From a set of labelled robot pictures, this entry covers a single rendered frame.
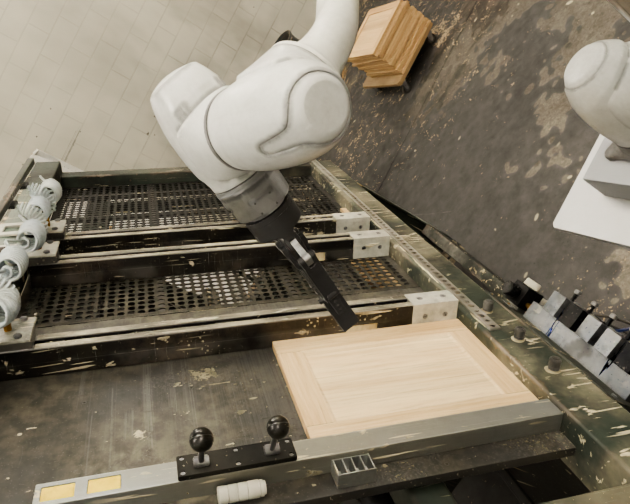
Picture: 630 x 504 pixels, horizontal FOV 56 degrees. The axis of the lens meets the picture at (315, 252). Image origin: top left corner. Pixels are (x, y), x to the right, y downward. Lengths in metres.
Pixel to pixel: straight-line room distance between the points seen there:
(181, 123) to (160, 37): 5.73
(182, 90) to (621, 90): 0.88
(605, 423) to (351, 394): 0.48
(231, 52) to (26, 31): 1.92
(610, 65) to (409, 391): 0.76
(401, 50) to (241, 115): 3.87
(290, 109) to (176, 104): 0.20
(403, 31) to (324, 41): 3.78
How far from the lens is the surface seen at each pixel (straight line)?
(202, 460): 1.05
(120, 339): 1.39
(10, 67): 6.42
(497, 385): 1.36
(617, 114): 1.37
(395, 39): 4.45
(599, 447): 1.23
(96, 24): 6.44
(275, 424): 0.97
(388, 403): 1.26
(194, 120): 0.74
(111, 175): 2.75
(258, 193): 0.78
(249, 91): 0.64
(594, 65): 1.34
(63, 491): 1.09
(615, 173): 1.54
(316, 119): 0.60
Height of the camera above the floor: 1.90
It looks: 25 degrees down
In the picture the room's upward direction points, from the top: 63 degrees counter-clockwise
